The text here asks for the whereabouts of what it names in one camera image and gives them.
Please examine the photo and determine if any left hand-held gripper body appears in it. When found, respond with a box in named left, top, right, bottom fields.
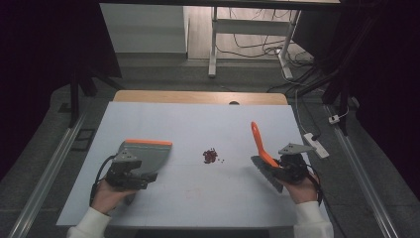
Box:
left=105, top=148, right=158, bottom=191

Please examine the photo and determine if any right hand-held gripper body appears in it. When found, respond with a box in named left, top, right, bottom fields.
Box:
left=276, top=142, right=315, bottom=184

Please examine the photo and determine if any grey dustpan with orange edge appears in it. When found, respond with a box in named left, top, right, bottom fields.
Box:
left=117, top=138, right=173, bottom=205

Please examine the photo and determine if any orange-handled grey brush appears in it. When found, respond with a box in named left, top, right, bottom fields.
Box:
left=250, top=121, right=285, bottom=194

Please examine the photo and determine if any pile of dark red crumbs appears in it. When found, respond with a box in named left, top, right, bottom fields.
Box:
left=202, top=147, right=226, bottom=166

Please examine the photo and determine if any person's right hand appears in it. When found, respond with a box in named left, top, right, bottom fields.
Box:
left=284, top=171, right=321, bottom=205

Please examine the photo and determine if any person's left hand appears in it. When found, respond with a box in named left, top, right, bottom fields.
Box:
left=90, top=179, right=138, bottom=216

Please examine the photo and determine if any white power strip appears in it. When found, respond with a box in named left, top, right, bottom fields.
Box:
left=303, top=132, right=331, bottom=160

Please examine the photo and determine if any black floor socket plate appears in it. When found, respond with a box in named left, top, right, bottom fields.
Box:
left=70, top=128, right=97, bottom=153

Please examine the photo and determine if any white table cover sheet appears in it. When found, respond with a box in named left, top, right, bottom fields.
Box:
left=55, top=100, right=331, bottom=229

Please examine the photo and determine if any black stand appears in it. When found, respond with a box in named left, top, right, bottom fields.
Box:
left=66, top=63, right=126, bottom=129
left=286, top=62, right=365, bottom=137

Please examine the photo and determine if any wooden table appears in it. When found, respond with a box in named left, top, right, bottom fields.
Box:
left=112, top=89, right=289, bottom=106

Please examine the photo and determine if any dark curtain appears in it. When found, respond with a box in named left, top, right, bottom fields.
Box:
left=0, top=0, right=123, bottom=181
left=291, top=0, right=420, bottom=201

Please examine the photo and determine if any white panel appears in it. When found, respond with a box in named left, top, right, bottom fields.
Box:
left=99, top=3, right=190, bottom=55

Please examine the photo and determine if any white-legged desk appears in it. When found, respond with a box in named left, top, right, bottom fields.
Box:
left=98, top=0, right=342, bottom=80

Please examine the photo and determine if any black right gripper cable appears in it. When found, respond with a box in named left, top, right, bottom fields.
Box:
left=305, top=163, right=325, bottom=204

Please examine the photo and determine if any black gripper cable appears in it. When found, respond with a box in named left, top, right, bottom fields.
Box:
left=88, top=154, right=117, bottom=206
left=305, top=163, right=325, bottom=204

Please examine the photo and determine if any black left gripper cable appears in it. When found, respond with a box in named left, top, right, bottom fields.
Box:
left=88, top=154, right=117, bottom=206

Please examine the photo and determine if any white power strip cable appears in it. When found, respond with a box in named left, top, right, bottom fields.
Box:
left=294, top=88, right=313, bottom=137

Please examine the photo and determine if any metal floor rail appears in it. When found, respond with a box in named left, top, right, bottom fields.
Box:
left=324, top=104, right=401, bottom=238
left=7, top=110, right=89, bottom=238

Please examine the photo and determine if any black floor cable tangle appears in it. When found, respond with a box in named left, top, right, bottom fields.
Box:
left=216, top=8, right=315, bottom=68

